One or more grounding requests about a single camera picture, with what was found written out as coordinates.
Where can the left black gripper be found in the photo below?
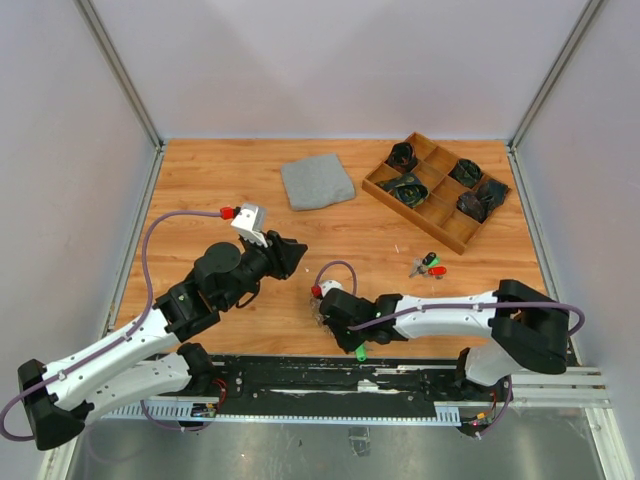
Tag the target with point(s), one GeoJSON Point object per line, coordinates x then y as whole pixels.
{"type": "Point", "coordinates": [284, 254]}

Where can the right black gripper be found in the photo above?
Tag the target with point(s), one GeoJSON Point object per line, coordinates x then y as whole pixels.
{"type": "Point", "coordinates": [346, 344]}

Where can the red capped key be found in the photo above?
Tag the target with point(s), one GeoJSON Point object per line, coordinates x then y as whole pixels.
{"type": "Point", "coordinates": [437, 271]}

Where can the black capped key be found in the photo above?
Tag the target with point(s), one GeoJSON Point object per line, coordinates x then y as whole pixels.
{"type": "Point", "coordinates": [429, 258]}

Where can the green capped key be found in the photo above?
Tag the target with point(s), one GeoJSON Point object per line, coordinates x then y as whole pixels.
{"type": "Point", "coordinates": [421, 266]}

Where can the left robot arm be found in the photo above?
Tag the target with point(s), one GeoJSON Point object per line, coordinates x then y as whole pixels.
{"type": "Point", "coordinates": [155, 354]}

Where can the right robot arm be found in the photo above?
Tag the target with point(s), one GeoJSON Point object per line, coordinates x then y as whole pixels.
{"type": "Point", "coordinates": [523, 328]}

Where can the folded grey cloth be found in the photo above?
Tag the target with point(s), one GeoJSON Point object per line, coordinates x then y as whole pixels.
{"type": "Point", "coordinates": [316, 182]}

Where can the rolled dark tie centre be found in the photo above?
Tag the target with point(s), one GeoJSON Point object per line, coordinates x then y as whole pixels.
{"type": "Point", "coordinates": [407, 189]}

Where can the rolled dark tie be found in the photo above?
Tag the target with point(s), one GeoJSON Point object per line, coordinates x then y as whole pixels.
{"type": "Point", "coordinates": [466, 172]}
{"type": "Point", "coordinates": [479, 204]}
{"type": "Point", "coordinates": [407, 189]}
{"type": "Point", "coordinates": [402, 157]}

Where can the rolled dark tie top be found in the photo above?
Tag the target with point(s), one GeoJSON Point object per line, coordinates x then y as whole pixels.
{"type": "Point", "coordinates": [402, 157]}

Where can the wooden compartment tray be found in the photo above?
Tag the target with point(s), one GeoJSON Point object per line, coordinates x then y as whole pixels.
{"type": "Point", "coordinates": [438, 215]}

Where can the rolled dark tie lower right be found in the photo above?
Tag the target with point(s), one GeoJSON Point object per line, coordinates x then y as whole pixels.
{"type": "Point", "coordinates": [479, 204]}

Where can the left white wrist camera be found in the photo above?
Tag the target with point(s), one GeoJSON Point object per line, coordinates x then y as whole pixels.
{"type": "Point", "coordinates": [248, 224]}

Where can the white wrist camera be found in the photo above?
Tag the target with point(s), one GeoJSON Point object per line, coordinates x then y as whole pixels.
{"type": "Point", "coordinates": [326, 286]}
{"type": "Point", "coordinates": [248, 224]}

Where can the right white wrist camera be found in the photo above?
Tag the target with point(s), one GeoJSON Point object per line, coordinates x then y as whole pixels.
{"type": "Point", "coordinates": [326, 286]}

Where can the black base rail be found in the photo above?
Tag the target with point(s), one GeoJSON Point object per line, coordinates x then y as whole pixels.
{"type": "Point", "coordinates": [338, 388]}

